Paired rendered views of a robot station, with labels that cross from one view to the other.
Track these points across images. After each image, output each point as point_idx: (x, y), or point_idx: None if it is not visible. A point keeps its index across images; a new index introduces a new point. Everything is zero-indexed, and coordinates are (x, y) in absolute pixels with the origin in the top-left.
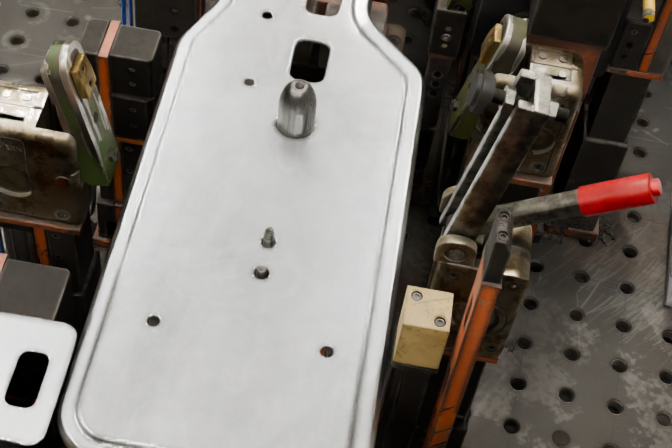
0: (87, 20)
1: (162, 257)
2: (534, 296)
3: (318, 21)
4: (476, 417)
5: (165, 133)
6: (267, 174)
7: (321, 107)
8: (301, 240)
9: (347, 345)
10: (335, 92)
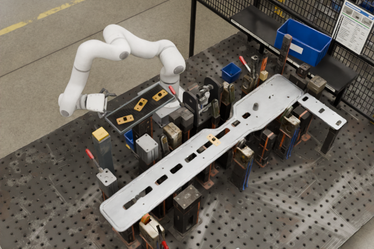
0: (242, 206)
1: (283, 102)
2: None
3: (240, 119)
4: (232, 112)
5: (272, 115)
6: (264, 104)
7: (250, 108)
8: (265, 95)
9: (269, 84)
10: (246, 109)
